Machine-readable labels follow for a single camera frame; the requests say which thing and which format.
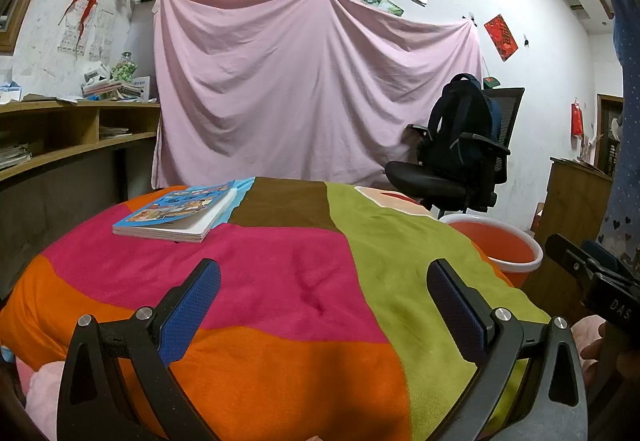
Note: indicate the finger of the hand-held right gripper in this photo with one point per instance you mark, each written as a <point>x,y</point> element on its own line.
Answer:
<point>600,253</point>
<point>567,256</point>

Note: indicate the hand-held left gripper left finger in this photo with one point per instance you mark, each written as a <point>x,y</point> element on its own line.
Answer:
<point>192,306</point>

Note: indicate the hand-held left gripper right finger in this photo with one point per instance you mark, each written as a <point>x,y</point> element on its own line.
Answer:
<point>452,308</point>

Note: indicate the orange bucket white rim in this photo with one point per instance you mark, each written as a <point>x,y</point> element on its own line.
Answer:
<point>500,241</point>

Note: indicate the person's right hand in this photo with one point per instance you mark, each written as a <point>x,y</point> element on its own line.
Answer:
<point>595,351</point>

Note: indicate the pink fleece cloth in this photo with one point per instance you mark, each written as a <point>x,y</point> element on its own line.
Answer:
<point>587,328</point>

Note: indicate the wooden cabinet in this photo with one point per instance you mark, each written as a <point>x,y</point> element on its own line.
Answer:
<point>575,201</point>

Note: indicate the illustrated paperback book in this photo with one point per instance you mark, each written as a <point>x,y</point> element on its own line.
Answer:
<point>170,216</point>

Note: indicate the colourful patchwork blanket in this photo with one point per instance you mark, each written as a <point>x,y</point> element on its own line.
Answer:
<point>280,266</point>

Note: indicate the black office chair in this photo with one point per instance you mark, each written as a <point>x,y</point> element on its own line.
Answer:
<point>420,178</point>

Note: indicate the red hanging ornament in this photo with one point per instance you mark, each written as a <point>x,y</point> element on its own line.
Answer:
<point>577,121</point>

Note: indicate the pink plush toy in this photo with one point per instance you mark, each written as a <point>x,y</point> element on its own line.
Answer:
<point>42,391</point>

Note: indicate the dark blue backpack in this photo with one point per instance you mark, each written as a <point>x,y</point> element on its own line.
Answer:
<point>460,121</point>

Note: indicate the green cap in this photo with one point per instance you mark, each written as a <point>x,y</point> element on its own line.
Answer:
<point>490,83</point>

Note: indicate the small pile of papers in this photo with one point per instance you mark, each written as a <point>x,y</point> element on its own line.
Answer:
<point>115,132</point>

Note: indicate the white carton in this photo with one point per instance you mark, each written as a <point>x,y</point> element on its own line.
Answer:
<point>141,88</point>

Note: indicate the stack of books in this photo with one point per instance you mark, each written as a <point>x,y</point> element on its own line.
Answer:
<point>110,91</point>

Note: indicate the pile of newspapers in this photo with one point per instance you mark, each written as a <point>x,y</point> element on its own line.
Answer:
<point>15,157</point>

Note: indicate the pink hanging sheet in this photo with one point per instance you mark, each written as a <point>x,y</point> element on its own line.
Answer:
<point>300,86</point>

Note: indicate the glass candy jar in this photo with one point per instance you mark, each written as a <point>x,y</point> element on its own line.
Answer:
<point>123,70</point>

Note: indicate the white barcode box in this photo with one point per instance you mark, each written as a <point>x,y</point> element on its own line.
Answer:
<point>95,73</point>

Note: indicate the blue tissue box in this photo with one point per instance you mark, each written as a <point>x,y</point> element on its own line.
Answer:
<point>10,93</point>

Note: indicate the wooden door frame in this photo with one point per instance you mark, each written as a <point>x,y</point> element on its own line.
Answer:
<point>602,136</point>

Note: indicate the wooden wall shelf unit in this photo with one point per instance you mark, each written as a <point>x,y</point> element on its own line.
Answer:
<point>75,126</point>

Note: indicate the red wall poster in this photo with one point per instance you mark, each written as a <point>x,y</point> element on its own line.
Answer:
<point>501,38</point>

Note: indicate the paper wall calendar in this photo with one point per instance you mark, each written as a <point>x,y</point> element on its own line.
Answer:
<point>100,33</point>

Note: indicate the green wall photos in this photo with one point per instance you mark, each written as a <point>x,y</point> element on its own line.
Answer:
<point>385,3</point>

